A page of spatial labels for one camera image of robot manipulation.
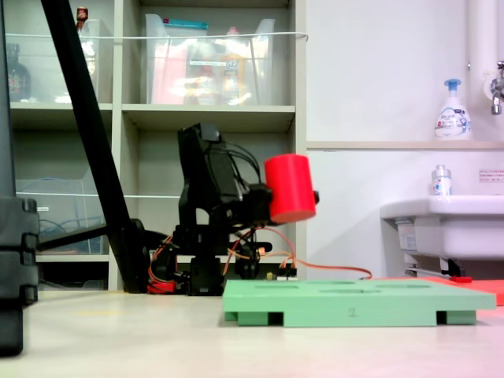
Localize red cylinder block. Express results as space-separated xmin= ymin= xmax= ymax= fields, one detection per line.
xmin=263 ymin=153 xmax=318 ymax=226

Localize green shape-hole board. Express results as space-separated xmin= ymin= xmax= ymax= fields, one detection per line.
xmin=222 ymin=278 xmax=497 ymax=328

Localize small orange flat block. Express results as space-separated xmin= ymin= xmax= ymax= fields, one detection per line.
xmin=373 ymin=276 xmax=504 ymax=307

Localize circuit board with connectors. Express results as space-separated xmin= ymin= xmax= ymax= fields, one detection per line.
xmin=265 ymin=270 xmax=298 ymax=283

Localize red base clamp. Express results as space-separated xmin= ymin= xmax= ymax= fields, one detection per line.
xmin=146 ymin=278 xmax=177 ymax=295

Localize small bottle with silver cap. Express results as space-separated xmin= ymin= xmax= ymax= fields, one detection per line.
xmin=428 ymin=164 xmax=454 ymax=198

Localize orange bottle in bin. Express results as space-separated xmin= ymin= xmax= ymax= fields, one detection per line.
xmin=219 ymin=26 xmax=249 ymax=105

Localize beige shelf unit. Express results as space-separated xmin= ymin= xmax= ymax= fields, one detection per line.
xmin=0 ymin=0 xmax=309 ymax=293

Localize white sink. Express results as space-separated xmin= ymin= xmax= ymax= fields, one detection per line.
xmin=379 ymin=194 xmax=504 ymax=279

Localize wide clear plastic bin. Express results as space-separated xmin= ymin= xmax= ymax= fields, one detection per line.
xmin=144 ymin=13 xmax=277 ymax=106

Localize white soap pump bottle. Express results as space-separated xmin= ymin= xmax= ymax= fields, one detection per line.
xmin=433 ymin=78 xmax=473 ymax=142

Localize black smooth tripod leg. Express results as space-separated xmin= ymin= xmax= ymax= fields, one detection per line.
xmin=39 ymin=0 xmax=151 ymax=295

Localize black tripod strut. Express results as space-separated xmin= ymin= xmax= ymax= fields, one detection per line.
xmin=37 ymin=223 xmax=110 ymax=253

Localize metal faucet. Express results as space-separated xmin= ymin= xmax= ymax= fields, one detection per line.
xmin=484 ymin=60 xmax=504 ymax=117

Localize black notched tripod leg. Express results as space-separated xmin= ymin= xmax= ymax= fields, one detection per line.
xmin=0 ymin=0 xmax=41 ymax=358

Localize clear plastic bin with bottles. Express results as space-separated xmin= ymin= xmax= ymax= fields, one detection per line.
xmin=5 ymin=17 xmax=102 ymax=105

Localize bottle with red-gold cap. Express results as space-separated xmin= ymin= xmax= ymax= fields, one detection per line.
xmin=75 ymin=6 xmax=98 ymax=78

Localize dark glass bottle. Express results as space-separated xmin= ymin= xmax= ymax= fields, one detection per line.
xmin=5 ymin=43 xmax=33 ymax=102

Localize black servo cable loops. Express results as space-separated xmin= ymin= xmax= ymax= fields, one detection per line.
xmin=218 ymin=140 xmax=264 ymax=187

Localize long orange wire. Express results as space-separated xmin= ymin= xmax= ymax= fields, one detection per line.
xmin=226 ymin=226 xmax=373 ymax=281

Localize white cord across shelf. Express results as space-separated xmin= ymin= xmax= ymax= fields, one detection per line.
xmin=15 ymin=190 xmax=182 ymax=200
xmin=5 ymin=31 xmax=309 ymax=43

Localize orange base wires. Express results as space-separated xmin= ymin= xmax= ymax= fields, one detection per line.
xmin=146 ymin=235 xmax=176 ymax=295

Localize small wall sign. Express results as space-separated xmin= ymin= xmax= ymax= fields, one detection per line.
xmin=478 ymin=168 xmax=504 ymax=184

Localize clear bin with cables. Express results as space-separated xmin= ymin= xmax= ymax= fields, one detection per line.
xmin=15 ymin=178 xmax=110 ymax=255

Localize blue cable coil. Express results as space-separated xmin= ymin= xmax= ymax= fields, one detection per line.
xmin=17 ymin=177 xmax=108 ymax=242

